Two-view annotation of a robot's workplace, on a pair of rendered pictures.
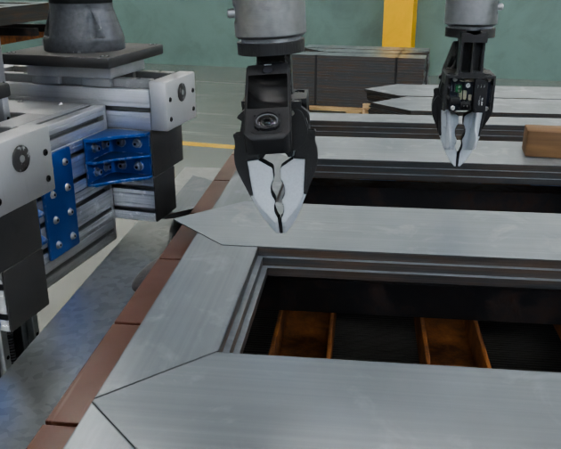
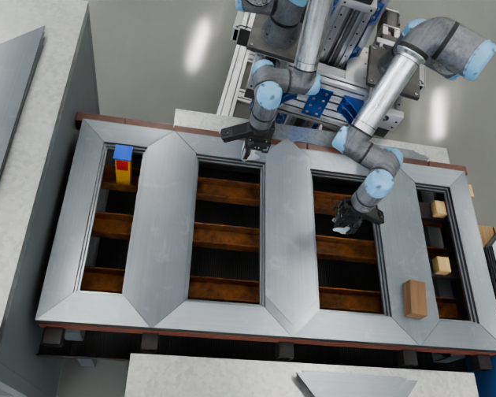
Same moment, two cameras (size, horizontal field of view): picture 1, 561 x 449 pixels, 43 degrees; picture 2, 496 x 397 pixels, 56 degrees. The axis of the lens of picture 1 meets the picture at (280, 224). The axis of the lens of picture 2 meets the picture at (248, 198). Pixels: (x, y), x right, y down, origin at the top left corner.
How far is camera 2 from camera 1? 149 cm
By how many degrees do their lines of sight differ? 59
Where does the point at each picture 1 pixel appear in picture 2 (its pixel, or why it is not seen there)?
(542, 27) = not seen: outside the picture
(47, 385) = not seen: hidden behind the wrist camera
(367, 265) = (262, 196)
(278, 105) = (233, 133)
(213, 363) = (190, 153)
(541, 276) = (261, 251)
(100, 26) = not seen: hidden behind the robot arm
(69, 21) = (386, 58)
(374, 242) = (273, 198)
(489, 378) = (186, 213)
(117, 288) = (299, 138)
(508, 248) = (273, 240)
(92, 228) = (331, 119)
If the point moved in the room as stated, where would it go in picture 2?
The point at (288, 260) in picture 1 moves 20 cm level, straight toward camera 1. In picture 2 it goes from (262, 173) to (210, 171)
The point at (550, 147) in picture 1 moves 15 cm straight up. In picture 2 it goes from (405, 294) to (429, 280)
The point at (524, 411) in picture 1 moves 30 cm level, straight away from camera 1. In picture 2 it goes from (172, 217) to (253, 246)
